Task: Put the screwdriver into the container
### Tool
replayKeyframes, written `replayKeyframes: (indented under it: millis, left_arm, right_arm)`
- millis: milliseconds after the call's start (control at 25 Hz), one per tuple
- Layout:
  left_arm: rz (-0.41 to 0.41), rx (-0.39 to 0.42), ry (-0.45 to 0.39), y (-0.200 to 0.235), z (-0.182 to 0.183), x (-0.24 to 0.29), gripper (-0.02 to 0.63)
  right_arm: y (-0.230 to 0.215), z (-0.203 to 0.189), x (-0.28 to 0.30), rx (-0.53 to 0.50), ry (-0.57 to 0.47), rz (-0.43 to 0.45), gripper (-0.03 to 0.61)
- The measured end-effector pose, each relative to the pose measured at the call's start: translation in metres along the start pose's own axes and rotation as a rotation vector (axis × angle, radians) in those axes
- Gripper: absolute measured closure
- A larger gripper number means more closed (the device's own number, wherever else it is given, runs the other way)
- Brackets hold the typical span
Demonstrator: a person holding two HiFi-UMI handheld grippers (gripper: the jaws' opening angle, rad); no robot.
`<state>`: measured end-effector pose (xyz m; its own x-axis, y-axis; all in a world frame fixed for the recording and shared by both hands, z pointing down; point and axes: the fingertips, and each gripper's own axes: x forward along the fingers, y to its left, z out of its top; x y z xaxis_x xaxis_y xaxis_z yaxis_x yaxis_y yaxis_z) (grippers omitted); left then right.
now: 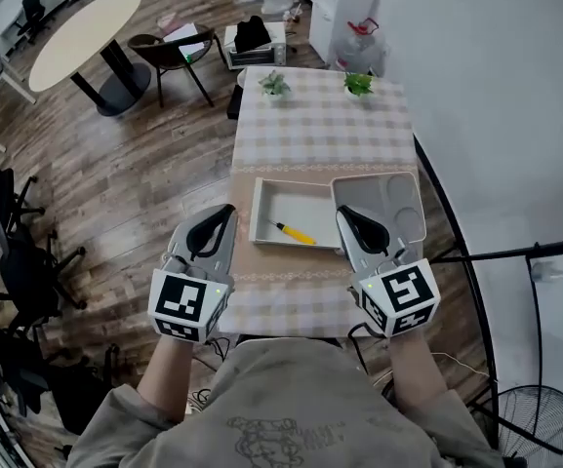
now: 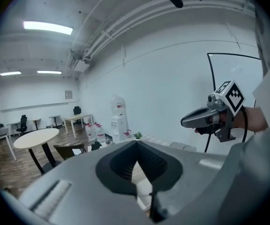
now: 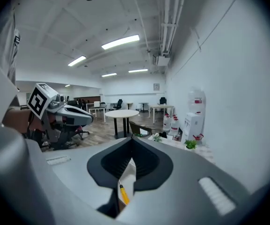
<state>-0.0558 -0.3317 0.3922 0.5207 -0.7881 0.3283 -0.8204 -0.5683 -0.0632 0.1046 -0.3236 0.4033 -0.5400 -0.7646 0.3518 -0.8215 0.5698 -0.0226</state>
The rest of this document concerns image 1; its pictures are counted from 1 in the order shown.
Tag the white papers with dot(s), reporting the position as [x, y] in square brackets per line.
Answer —
[183, 37]

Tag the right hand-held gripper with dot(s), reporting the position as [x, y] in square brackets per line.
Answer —
[403, 293]

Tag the person's right forearm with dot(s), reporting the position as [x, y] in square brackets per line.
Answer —
[415, 368]

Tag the brown chair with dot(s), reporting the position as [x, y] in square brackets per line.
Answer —
[164, 56]

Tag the person's beige shirt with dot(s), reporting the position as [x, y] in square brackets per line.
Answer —
[300, 407]

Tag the white cabinet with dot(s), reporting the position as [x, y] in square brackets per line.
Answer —
[339, 3]

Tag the beige oval table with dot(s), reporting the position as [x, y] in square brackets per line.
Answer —
[86, 37]

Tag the black bag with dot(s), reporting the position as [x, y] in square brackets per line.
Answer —
[252, 34]

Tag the white rectangular box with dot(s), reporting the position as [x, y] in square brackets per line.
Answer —
[300, 207]

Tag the pale-leaved potted plant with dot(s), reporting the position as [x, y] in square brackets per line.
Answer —
[275, 86]

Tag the black metal stand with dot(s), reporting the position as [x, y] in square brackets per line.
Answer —
[534, 251]

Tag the white toaster oven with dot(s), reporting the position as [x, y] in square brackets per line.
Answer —
[256, 56]

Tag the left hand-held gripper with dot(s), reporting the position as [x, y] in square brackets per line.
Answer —
[178, 300]

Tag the black standing fan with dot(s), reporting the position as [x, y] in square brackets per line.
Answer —
[539, 422]

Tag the white divided container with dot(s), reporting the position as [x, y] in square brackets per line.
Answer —
[366, 195]

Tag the checked tablecloth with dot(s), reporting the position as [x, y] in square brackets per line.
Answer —
[320, 129]

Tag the yellow screwdriver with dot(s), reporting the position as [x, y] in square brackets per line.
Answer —
[298, 234]

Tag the person's left forearm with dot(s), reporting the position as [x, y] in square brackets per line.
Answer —
[169, 378]

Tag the green potted plant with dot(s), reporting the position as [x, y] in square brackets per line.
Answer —
[358, 85]

